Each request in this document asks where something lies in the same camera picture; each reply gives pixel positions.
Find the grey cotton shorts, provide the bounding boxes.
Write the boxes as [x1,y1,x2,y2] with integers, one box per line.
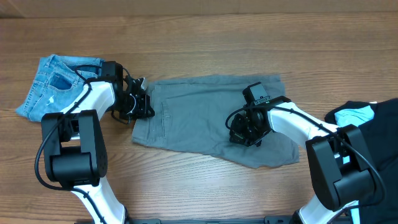
[132,75,299,169]

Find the light blue garment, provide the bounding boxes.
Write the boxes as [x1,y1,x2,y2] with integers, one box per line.
[335,106,374,127]

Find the black garment pile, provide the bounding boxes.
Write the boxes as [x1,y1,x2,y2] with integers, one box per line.
[325,98,397,223]

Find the folded blue denim shorts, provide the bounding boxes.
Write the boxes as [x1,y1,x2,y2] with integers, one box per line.
[16,54,104,122]

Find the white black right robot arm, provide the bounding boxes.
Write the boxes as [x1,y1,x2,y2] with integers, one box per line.
[225,96,384,223]

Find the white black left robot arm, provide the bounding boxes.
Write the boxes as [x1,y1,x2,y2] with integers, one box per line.
[34,61,155,223]

